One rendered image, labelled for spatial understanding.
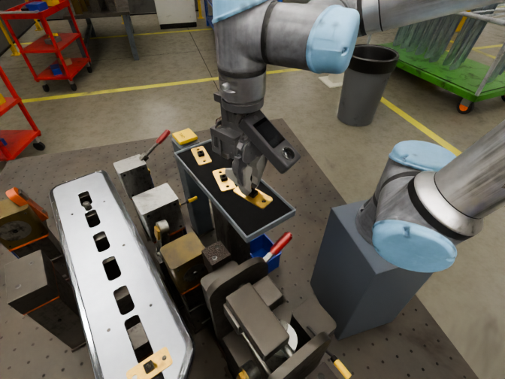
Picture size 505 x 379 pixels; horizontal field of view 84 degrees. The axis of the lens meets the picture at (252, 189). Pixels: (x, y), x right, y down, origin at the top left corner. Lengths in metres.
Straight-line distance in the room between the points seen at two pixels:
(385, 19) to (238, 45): 0.21
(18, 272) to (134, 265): 0.26
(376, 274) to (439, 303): 1.45
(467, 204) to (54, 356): 1.10
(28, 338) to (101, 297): 0.46
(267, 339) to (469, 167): 0.36
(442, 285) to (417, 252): 1.70
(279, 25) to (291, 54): 0.04
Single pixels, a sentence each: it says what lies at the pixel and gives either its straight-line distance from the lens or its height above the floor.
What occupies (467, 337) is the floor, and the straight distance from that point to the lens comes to 2.09.
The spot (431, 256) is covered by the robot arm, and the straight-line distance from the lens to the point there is 0.51.
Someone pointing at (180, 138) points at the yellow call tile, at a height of 1.16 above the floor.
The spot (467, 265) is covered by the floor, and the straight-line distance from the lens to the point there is 2.39.
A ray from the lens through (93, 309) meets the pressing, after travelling 0.78.
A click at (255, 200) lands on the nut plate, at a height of 1.22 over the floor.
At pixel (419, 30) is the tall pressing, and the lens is 5.03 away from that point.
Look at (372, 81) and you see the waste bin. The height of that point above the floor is 0.52.
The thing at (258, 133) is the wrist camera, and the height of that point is 1.39.
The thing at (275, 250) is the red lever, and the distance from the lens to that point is 0.61.
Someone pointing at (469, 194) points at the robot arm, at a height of 1.38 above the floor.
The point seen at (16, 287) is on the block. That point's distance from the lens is 0.87.
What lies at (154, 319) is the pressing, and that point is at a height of 1.00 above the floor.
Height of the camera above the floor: 1.64
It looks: 43 degrees down
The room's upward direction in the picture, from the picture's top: straight up
